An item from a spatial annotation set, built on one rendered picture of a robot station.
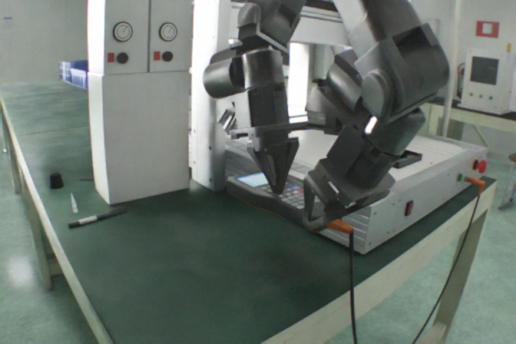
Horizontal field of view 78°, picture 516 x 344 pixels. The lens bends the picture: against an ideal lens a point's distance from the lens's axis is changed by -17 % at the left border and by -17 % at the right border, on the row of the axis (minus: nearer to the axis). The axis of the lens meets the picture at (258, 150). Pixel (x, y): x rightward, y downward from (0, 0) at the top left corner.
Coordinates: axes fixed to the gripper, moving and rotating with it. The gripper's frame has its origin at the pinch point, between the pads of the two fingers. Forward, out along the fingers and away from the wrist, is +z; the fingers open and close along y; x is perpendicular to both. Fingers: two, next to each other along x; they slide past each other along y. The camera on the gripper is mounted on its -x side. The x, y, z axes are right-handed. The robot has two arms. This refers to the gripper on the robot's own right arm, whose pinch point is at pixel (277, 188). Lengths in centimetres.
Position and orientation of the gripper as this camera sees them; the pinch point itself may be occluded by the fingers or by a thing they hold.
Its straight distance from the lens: 55.3
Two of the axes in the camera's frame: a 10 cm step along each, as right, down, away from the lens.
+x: 6.2, -0.2, -7.8
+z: 1.2, 9.9, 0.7
